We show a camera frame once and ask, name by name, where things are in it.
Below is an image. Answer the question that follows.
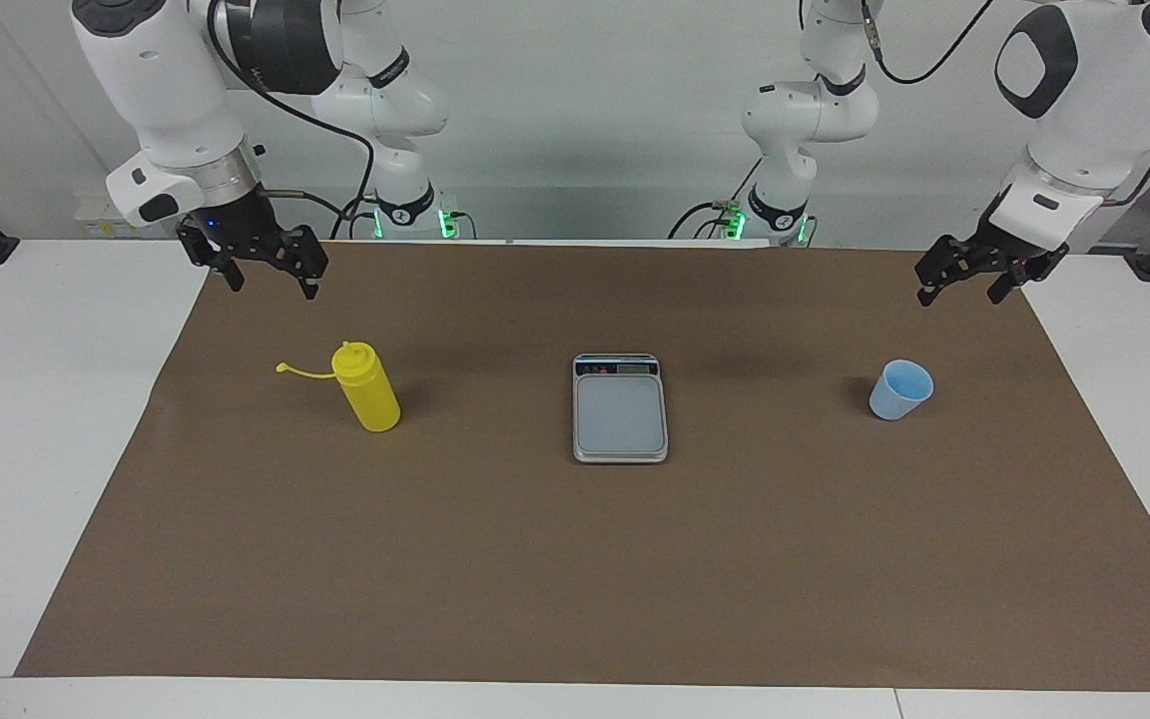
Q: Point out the silver digital kitchen scale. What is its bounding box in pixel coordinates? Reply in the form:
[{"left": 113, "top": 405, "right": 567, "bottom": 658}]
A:
[{"left": 572, "top": 353, "right": 670, "bottom": 465}]

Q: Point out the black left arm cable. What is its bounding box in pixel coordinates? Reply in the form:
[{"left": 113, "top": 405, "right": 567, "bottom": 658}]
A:
[{"left": 860, "top": 0, "right": 1150, "bottom": 207}]

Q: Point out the light blue plastic cup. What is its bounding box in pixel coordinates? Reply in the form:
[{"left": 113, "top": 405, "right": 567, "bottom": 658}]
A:
[{"left": 868, "top": 359, "right": 935, "bottom": 422}]

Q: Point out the black base cable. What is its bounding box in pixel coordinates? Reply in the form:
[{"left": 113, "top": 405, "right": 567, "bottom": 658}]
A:
[{"left": 668, "top": 155, "right": 766, "bottom": 241}]

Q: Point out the white socket box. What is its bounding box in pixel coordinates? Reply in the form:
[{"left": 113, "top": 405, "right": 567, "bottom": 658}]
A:
[{"left": 74, "top": 195, "right": 127, "bottom": 239}]

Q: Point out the brown table mat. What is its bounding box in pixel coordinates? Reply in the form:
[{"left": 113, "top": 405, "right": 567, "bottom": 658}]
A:
[{"left": 14, "top": 240, "right": 1150, "bottom": 692}]

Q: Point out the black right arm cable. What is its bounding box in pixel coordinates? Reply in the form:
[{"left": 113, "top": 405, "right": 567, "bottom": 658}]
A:
[{"left": 208, "top": 0, "right": 381, "bottom": 241}]

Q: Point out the yellow squeeze bottle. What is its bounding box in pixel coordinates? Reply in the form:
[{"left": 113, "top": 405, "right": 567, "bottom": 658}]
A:
[{"left": 276, "top": 341, "right": 402, "bottom": 433}]

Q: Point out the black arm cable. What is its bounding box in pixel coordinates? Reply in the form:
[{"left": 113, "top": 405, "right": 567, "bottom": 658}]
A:
[
  {"left": 860, "top": 0, "right": 1150, "bottom": 207},
  {"left": 208, "top": 0, "right": 381, "bottom": 241}
]

